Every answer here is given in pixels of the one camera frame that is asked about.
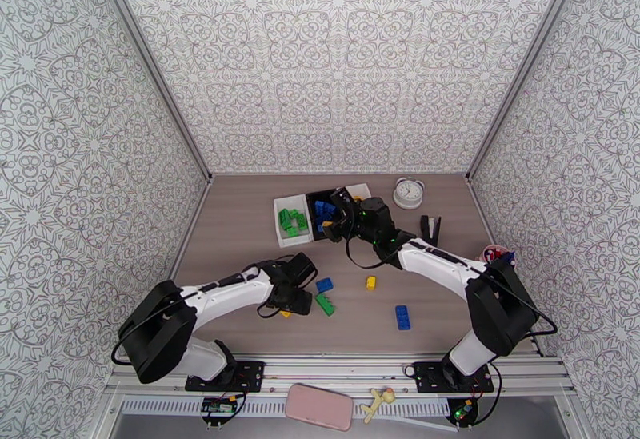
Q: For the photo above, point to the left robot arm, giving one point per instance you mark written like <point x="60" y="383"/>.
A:
<point x="225" y="295"/>

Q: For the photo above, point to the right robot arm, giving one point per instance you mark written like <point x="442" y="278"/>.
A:
<point x="440" y="262"/>

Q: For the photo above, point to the black plastic bin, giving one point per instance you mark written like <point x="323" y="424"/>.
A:
<point x="310" y="200"/>

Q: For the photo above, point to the small blue lego brick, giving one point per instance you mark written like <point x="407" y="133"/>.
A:
<point x="324" y="284"/>

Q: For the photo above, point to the white plastic bin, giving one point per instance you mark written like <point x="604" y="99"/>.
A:
<point x="361" y="188"/>
<point x="292" y="202"/>

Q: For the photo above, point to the white alarm clock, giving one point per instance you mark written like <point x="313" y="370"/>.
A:
<point x="408" y="192"/>

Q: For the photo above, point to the black stapler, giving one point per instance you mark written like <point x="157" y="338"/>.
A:
<point x="431" y="227"/>

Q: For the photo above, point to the pink pouch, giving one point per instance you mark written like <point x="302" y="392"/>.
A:
<point x="319" y="406"/>

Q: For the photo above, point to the pink cup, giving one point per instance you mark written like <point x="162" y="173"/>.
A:
<point x="485" y="253"/>

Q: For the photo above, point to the red white marker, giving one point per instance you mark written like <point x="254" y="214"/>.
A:
<point x="492" y="253"/>

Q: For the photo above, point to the green circuit board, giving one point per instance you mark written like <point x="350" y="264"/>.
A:
<point x="219" y="406"/>
<point x="462" y="410"/>

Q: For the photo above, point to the yellow wooden toy figure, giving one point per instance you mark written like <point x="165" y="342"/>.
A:
<point x="376" y="401"/>

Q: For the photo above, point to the blue marker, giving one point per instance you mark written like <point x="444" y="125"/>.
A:
<point x="507" y="255"/>

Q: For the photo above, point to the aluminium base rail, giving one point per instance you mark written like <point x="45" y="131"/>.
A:
<point x="325" y="370"/>

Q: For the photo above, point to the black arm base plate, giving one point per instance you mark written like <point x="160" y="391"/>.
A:
<point x="425" y="377"/>
<point x="250" y="375"/>

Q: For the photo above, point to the aluminium table edge rail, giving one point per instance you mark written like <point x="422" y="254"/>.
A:
<point x="195" y="222"/>

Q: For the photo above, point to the aluminium frame post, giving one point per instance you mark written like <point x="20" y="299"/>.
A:
<point x="521" y="70"/>
<point x="155" y="70"/>

